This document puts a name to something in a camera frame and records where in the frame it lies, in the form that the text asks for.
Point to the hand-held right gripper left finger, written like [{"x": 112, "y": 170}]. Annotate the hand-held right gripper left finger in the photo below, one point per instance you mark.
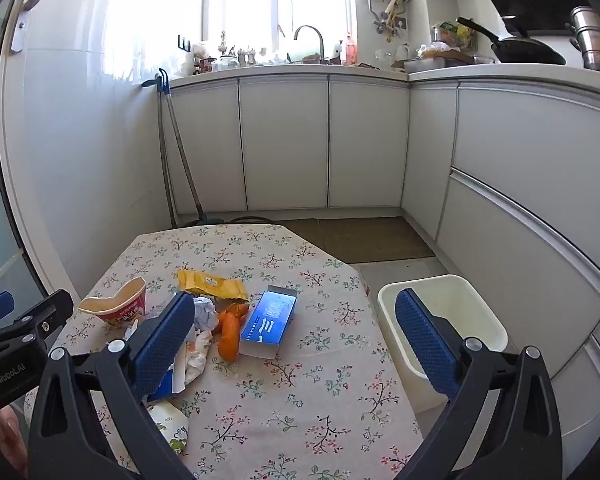
[{"x": 165, "y": 340}]

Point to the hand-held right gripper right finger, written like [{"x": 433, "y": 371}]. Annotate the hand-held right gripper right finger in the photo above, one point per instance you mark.
[{"x": 430, "y": 345}]

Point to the large printed tissue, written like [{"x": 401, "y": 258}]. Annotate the large printed tissue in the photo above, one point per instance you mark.
[{"x": 197, "y": 360}]

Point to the blue white wrapper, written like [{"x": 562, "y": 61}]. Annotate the blue white wrapper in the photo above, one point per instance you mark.
[{"x": 164, "y": 386}]

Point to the white paper ball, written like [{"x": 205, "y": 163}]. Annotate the white paper ball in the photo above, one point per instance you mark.
[{"x": 205, "y": 315}]

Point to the white plastic bin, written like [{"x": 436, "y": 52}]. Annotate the white plastic bin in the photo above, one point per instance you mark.
[{"x": 475, "y": 310}]

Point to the crushed instant noodle cup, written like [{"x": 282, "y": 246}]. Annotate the crushed instant noodle cup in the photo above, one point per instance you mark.
[{"x": 120, "y": 305}]

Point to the orange peel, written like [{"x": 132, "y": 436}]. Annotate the orange peel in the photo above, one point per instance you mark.
[{"x": 229, "y": 340}]

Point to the yellow snack packet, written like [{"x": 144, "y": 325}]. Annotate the yellow snack packet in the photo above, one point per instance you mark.
[{"x": 210, "y": 285}]

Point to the small printed tissue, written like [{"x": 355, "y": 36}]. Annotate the small printed tissue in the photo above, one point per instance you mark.
[{"x": 170, "y": 425}]

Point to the blue cardboard box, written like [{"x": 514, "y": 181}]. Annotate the blue cardboard box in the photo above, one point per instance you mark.
[{"x": 270, "y": 320}]

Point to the person's left hand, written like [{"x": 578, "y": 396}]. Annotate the person's left hand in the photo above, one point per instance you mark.
[{"x": 10, "y": 435}]

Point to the brown floor mat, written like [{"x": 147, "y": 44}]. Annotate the brown floor mat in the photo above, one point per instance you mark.
[{"x": 360, "y": 240}]

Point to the teal dustpan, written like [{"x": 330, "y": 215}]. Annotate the teal dustpan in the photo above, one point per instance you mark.
[{"x": 212, "y": 219}]

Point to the floral tablecloth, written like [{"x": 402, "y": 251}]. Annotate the floral tablecloth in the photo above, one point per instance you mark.
[{"x": 290, "y": 400}]

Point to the metal mop pole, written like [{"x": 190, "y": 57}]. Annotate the metal mop pole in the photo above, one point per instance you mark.
[
  {"x": 182, "y": 155},
  {"x": 164, "y": 160}
]

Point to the metal tray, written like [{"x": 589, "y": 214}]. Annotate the metal tray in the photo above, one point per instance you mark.
[{"x": 422, "y": 65}]

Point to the row of small ornaments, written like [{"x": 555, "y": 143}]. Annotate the row of small ornaments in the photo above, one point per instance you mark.
[{"x": 230, "y": 57}]

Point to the wooden cutting board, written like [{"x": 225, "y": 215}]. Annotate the wooden cutting board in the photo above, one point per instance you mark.
[{"x": 452, "y": 56}]

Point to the glass cup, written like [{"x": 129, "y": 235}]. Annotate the glass cup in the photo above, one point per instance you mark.
[{"x": 382, "y": 59}]

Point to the white kettle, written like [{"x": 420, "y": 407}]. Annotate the white kettle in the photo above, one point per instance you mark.
[{"x": 403, "y": 52}]

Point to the red bottle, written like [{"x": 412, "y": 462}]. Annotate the red bottle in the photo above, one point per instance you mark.
[{"x": 351, "y": 52}]

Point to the black wok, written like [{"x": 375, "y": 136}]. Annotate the black wok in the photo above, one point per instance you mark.
[{"x": 525, "y": 50}]

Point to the pile of snack bags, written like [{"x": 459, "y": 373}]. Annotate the pile of snack bags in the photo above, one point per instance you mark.
[{"x": 452, "y": 35}]

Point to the metal faucet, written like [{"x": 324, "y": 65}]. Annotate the metal faucet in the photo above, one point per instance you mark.
[{"x": 321, "y": 45}]

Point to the window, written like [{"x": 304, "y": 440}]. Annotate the window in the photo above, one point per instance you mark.
[{"x": 230, "y": 0}]

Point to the stacked steel pot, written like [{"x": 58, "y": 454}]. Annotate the stacked steel pot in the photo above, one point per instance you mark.
[{"x": 595, "y": 40}]

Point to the blue wall hook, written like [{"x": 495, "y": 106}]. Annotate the blue wall hook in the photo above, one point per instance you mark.
[{"x": 161, "y": 80}]

